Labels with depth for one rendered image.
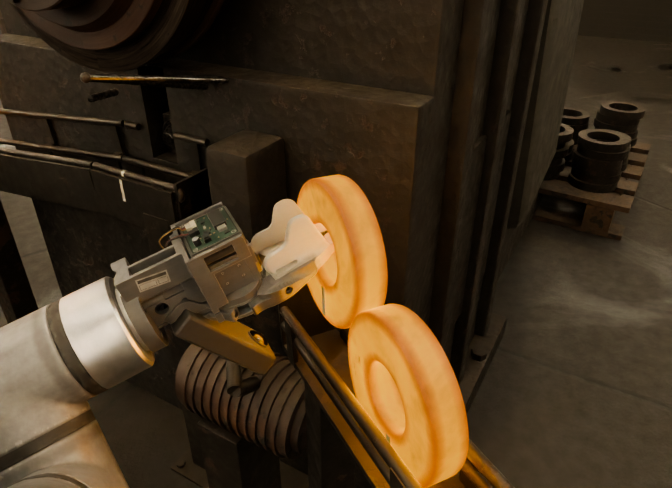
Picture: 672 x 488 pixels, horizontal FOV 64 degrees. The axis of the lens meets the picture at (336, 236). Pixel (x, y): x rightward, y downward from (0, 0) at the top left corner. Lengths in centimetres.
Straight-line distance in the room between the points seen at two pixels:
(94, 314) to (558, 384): 133
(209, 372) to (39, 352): 37
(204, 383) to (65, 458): 35
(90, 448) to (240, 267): 19
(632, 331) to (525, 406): 51
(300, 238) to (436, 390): 18
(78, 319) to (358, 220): 25
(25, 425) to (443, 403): 32
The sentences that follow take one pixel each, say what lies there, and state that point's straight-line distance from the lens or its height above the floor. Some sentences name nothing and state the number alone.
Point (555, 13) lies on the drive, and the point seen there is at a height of 89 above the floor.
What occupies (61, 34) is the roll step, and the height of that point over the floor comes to 93.
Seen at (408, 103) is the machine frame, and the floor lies 87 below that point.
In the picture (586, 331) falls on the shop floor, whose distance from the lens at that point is 184.
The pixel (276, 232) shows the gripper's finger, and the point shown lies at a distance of 53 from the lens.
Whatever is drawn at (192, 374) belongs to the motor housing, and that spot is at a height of 51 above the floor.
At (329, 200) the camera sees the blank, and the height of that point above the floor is 85.
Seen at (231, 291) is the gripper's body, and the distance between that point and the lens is 50.
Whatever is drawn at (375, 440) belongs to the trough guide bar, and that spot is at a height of 70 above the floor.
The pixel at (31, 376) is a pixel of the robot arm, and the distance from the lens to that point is 50.
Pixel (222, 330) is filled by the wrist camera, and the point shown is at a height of 75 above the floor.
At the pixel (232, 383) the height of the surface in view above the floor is 56.
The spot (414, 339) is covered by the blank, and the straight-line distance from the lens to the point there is 44.
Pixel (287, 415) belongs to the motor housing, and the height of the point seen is 51.
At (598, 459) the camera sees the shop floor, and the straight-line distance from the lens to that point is 149.
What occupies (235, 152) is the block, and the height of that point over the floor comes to 80.
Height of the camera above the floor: 108
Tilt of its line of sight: 30 degrees down
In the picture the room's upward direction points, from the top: straight up
